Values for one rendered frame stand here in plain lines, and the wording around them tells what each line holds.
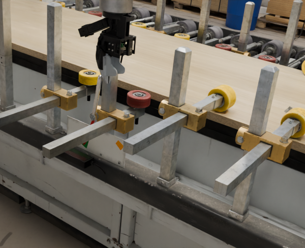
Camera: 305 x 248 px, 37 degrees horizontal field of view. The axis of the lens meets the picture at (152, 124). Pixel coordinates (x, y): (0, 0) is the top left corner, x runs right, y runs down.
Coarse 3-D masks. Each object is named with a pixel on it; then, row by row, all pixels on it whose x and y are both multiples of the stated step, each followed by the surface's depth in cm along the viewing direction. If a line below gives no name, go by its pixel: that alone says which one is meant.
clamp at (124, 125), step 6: (102, 114) 145; (108, 114) 144; (114, 114) 143; (120, 114) 144; (120, 120) 141; (126, 120) 141; (132, 120) 144; (120, 126) 142; (126, 126) 142; (132, 126) 145; (120, 132) 143; (126, 132) 143
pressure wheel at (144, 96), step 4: (128, 92) 152; (132, 92) 152; (136, 92) 153; (140, 92) 153; (144, 92) 153; (128, 96) 149; (132, 96) 149; (136, 96) 149; (140, 96) 150; (144, 96) 150; (148, 96) 150; (128, 100) 150; (132, 100) 148; (136, 100) 148; (140, 100) 148; (144, 100) 148; (148, 100) 150; (128, 104) 150; (132, 104) 149; (136, 104) 149; (140, 104) 149; (144, 104) 149; (148, 104) 150; (136, 120) 155
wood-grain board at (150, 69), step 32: (32, 0) 278; (32, 32) 211; (64, 32) 216; (96, 32) 222; (64, 64) 178; (96, 64) 177; (128, 64) 181; (160, 64) 185; (192, 64) 190; (224, 64) 194; (256, 64) 199; (160, 96) 155; (192, 96) 156; (288, 96) 166
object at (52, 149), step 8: (128, 112) 148; (136, 112) 150; (144, 112) 154; (104, 120) 141; (112, 120) 141; (88, 128) 134; (96, 128) 135; (104, 128) 138; (112, 128) 142; (64, 136) 128; (72, 136) 129; (80, 136) 130; (88, 136) 133; (96, 136) 136; (48, 144) 123; (56, 144) 124; (64, 144) 125; (72, 144) 128; (80, 144) 131; (48, 152) 121; (56, 152) 123
